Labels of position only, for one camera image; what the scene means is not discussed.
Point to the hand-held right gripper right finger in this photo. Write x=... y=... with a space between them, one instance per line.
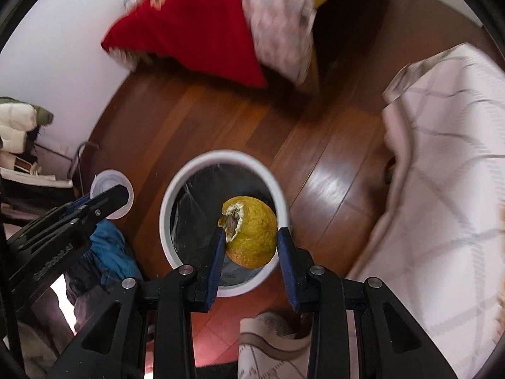
x=286 y=268

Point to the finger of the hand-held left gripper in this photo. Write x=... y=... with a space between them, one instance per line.
x=112 y=199
x=78 y=203

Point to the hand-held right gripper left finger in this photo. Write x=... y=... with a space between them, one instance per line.
x=215 y=260

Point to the small translucent plastic cup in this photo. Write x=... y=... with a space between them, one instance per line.
x=108 y=181

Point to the yellow-green citrus fruit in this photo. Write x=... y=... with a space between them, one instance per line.
x=252 y=233

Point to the white round trash bin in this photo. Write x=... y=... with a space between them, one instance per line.
x=165 y=221

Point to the dark clothes pile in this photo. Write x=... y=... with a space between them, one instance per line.
x=85 y=292

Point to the blue cloth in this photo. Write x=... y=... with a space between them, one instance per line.
x=112 y=250

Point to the black bin liner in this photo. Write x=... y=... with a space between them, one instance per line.
x=197 y=205

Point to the olive green garment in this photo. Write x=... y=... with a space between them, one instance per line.
x=44 y=116

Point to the white puffer jacket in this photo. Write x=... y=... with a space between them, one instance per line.
x=15 y=122

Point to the white diamond-pattern tablecloth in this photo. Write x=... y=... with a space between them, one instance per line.
x=442 y=166

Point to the red blanket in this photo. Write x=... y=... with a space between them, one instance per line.
x=189 y=27

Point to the grey checkered bed sheet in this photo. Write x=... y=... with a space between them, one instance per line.
x=276 y=19

